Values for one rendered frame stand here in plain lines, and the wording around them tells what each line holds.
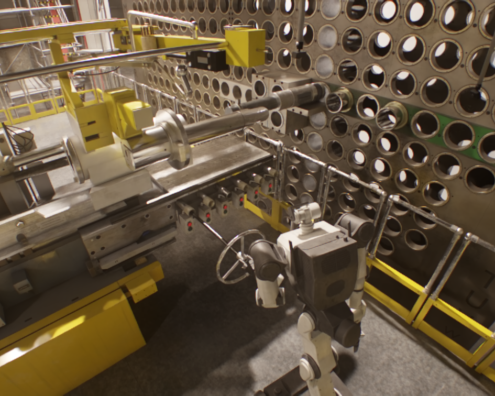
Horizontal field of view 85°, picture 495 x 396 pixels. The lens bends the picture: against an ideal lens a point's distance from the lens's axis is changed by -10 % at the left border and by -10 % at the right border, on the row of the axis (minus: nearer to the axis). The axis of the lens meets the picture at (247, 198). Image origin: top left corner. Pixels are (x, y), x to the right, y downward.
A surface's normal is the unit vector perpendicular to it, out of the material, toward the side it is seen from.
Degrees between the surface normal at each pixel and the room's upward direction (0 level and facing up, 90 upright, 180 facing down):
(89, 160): 76
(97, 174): 68
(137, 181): 90
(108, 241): 90
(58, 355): 90
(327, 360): 53
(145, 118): 90
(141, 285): 0
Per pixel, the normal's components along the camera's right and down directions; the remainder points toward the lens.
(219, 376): 0.00, -0.82
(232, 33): -0.65, 0.43
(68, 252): 0.64, 0.43
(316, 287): 0.33, 0.46
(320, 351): 0.48, 0.13
